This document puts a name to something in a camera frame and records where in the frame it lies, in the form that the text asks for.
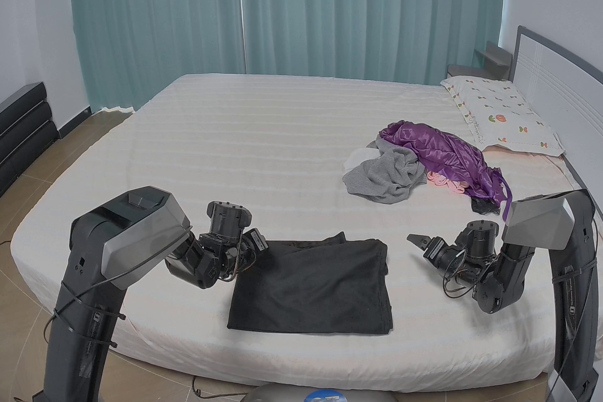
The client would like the white garment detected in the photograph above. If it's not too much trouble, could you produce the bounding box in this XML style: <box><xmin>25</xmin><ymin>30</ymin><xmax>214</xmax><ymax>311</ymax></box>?
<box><xmin>344</xmin><ymin>147</ymin><xmax>378</xmax><ymax>172</ymax></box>

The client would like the black T-shirt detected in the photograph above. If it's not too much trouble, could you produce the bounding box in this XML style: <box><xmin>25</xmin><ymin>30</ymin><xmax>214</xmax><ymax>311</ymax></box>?
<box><xmin>227</xmin><ymin>231</ymin><xmax>394</xmax><ymax>336</ymax></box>

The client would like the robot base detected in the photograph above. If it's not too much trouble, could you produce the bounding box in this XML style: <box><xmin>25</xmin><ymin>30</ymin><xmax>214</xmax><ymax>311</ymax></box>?
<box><xmin>242</xmin><ymin>383</ymin><xmax>392</xmax><ymax>402</ymax></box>

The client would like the pink garment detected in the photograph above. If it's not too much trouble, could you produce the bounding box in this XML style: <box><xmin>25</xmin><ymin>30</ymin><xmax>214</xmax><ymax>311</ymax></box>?
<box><xmin>426</xmin><ymin>171</ymin><xmax>469</xmax><ymax>196</ymax></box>

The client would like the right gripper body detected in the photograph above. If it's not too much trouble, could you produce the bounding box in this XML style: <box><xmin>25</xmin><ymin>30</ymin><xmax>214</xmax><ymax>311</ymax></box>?
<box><xmin>423</xmin><ymin>237</ymin><xmax>461</xmax><ymax>273</ymax></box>

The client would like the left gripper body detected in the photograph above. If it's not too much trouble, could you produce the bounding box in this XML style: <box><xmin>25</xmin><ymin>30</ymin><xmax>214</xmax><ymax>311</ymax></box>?
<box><xmin>233</xmin><ymin>228</ymin><xmax>269</xmax><ymax>273</ymax></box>

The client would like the grey bedside table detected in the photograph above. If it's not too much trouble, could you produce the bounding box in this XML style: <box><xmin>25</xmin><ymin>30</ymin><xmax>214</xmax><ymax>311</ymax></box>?
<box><xmin>447</xmin><ymin>41</ymin><xmax>513</xmax><ymax>83</ymax></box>

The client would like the grey garment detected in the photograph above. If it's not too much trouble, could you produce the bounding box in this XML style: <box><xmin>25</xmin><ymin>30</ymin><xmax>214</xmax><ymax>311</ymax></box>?
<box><xmin>342</xmin><ymin>146</ymin><xmax>427</xmax><ymax>204</ymax></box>

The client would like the white printed pillow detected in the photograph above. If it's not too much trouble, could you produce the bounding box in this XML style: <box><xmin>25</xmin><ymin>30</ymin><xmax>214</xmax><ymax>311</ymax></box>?
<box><xmin>440</xmin><ymin>76</ymin><xmax>566</xmax><ymax>156</ymax></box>

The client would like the black lace garment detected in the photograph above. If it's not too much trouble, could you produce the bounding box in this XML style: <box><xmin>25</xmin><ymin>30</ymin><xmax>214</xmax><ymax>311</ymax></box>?
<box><xmin>470</xmin><ymin>197</ymin><xmax>501</xmax><ymax>216</ymax></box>

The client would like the bed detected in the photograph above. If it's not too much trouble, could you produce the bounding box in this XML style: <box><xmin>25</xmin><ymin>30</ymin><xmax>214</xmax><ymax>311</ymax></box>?
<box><xmin>9</xmin><ymin>25</ymin><xmax>603</xmax><ymax>384</ymax></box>

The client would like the purple satin garment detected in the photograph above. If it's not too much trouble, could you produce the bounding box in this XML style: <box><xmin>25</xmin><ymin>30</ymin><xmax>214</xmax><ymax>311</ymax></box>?
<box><xmin>378</xmin><ymin>121</ymin><xmax>513</xmax><ymax>222</ymax></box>

